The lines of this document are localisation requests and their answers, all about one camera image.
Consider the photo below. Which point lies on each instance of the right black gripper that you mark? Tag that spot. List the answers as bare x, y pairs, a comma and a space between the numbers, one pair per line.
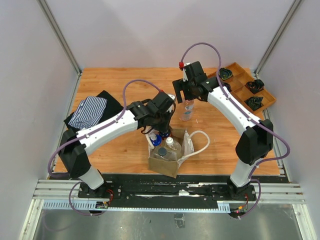
179, 85

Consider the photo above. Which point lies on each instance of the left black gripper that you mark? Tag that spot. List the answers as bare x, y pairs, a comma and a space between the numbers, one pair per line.
166, 126

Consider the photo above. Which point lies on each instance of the pink cap clear bottle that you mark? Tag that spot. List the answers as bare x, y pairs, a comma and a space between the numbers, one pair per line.
187, 110

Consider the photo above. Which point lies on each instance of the white cap clear bottle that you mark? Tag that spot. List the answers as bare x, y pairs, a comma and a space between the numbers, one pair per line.
173, 145

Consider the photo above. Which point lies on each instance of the black garment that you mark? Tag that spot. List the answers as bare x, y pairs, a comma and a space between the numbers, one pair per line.
112, 108

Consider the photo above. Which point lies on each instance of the wooden divided tray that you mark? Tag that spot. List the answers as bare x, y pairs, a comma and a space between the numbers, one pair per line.
250, 92

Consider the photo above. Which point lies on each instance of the blue striped shirt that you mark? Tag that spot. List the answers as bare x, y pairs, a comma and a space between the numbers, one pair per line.
88, 113

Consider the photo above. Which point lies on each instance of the blue orange pump bottle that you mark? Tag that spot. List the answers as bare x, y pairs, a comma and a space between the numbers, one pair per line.
165, 134

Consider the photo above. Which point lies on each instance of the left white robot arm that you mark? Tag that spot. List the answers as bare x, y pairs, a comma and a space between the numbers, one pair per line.
77, 146

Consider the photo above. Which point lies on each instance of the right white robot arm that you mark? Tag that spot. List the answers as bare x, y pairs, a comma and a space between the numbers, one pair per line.
256, 139

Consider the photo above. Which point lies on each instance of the canvas burlap tote bag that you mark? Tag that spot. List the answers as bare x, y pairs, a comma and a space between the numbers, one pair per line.
170, 169

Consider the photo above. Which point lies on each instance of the grey cap square bottle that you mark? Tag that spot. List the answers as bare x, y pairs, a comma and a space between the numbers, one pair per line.
164, 154

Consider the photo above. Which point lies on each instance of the rolled dark blue tie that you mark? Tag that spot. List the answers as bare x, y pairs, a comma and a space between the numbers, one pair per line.
225, 74

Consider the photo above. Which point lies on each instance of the rolled black orange tie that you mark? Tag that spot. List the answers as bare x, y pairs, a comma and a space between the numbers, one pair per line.
255, 86

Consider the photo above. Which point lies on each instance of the rolled black dotted tie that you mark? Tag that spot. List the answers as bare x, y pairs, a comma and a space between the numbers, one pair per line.
254, 102

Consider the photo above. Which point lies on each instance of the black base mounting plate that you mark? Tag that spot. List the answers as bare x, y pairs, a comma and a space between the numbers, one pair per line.
159, 191

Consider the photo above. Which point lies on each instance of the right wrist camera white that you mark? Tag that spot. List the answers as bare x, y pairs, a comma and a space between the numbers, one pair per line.
187, 70

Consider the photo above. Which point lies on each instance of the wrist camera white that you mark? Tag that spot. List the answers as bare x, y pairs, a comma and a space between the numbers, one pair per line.
168, 102
187, 70

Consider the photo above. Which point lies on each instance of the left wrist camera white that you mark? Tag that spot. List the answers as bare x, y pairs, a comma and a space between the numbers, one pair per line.
168, 102

